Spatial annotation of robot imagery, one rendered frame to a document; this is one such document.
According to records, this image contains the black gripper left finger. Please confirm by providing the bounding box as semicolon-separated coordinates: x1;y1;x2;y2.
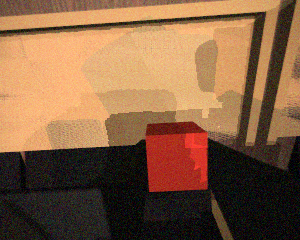
0;139;148;240

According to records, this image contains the red cube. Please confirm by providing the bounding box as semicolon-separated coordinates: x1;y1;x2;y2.
145;121;208;192

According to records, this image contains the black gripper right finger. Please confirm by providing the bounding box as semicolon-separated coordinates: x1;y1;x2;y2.
207;138;300;240

